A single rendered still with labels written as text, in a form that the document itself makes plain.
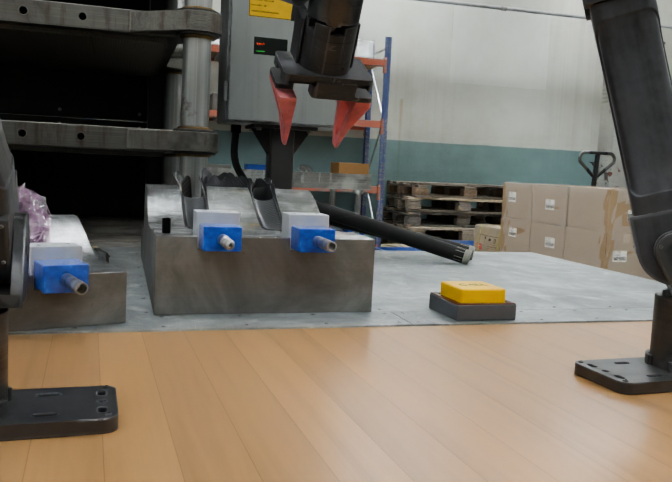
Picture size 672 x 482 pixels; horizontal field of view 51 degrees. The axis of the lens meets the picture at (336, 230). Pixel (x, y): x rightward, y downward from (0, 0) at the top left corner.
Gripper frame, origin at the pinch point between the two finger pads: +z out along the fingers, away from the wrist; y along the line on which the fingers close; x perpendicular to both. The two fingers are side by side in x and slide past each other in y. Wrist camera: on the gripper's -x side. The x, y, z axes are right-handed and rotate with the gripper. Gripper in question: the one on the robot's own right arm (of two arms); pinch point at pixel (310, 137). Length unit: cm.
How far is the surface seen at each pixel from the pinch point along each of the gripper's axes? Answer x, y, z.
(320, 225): 5.7, -1.6, 8.7
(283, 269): 9.1, 3.0, 12.8
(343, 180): -298, -116, 183
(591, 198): -244, -257, 156
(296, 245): 9.2, 2.0, 9.1
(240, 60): -84, -5, 25
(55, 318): 16.0, 27.5, 13.6
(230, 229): 9.3, 9.9, 7.0
